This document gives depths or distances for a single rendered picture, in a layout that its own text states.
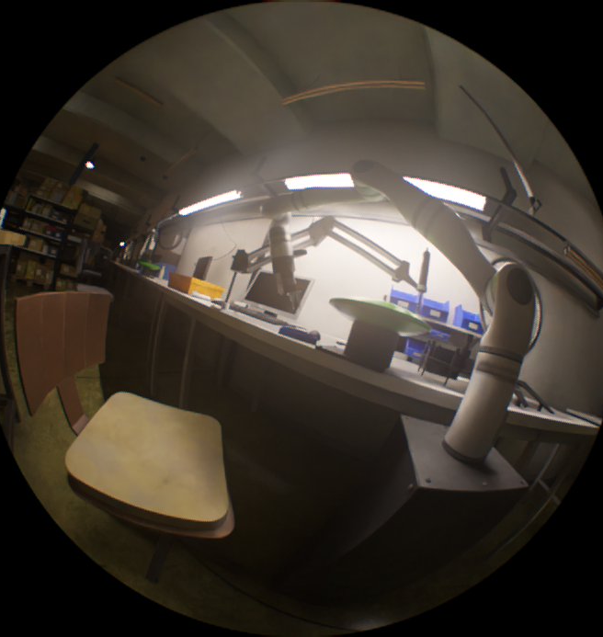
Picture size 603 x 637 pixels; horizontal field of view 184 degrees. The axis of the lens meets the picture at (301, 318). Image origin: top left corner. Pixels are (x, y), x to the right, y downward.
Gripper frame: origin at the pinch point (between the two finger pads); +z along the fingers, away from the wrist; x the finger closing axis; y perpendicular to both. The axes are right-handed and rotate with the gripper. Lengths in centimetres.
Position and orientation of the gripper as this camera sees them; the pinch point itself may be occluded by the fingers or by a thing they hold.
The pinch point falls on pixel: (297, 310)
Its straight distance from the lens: 63.6
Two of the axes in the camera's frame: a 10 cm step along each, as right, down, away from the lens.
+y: -9.0, 2.1, -3.9
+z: 1.4, 9.7, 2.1
